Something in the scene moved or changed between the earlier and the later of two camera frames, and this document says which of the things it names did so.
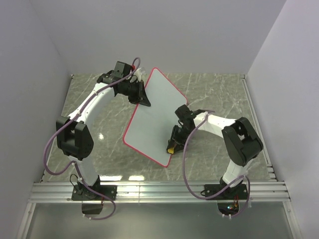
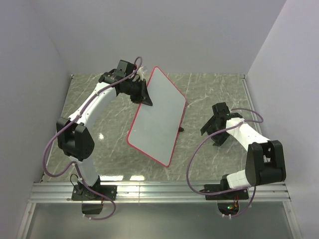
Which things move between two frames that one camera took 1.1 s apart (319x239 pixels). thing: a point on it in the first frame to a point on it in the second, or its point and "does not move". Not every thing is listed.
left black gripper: (141, 98) does not move
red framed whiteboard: (150, 128) does not move
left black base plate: (81, 192) does not move
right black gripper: (180, 146) to (220, 140)
